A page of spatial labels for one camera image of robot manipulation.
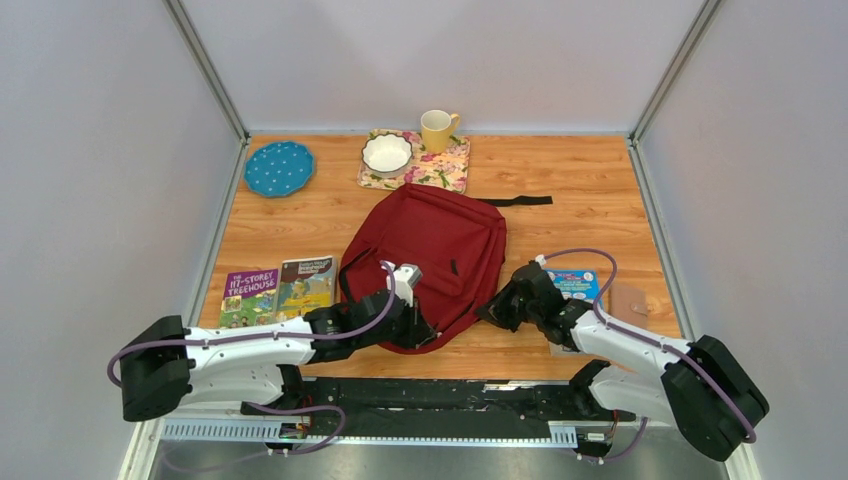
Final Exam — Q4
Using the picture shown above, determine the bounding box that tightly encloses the red backpack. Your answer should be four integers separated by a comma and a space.
338, 184, 552, 355

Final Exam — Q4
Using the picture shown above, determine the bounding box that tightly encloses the yellow illustrated paperback book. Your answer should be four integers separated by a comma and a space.
275, 256, 337, 322

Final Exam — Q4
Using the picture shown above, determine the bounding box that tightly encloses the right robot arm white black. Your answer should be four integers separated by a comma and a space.
477, 261, 770, 461

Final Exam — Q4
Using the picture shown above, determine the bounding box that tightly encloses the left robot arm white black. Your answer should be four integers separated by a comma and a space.
111, 289, 438, 422

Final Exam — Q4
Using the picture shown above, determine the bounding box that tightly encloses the blue comic book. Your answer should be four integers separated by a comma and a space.
546, 269, 600, 303

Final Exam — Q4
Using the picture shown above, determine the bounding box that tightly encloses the brown leather wallet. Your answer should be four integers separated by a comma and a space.
609, 283, 649, 329

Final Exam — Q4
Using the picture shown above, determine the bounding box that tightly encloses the floral serving tray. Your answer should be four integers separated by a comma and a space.
356, 128, 471, 194

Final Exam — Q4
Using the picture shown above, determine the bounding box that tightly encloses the purple treehouse book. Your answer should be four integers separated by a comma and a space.
218, 269, 279, 329

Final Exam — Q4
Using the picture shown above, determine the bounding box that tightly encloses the white scalloped bowl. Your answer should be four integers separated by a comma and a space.
362, 133, 413, 178

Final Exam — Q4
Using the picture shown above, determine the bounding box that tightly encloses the yellow mug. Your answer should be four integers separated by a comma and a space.
420, 110, 461, 153

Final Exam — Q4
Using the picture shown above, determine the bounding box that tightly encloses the blue polka dot plate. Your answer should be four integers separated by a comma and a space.
243, 141, 315, 198

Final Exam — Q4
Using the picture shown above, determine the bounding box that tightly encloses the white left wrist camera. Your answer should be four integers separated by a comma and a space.
381, 261, 423, 306

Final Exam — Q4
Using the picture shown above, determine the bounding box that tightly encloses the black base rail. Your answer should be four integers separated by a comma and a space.
268, 377, 636, 456

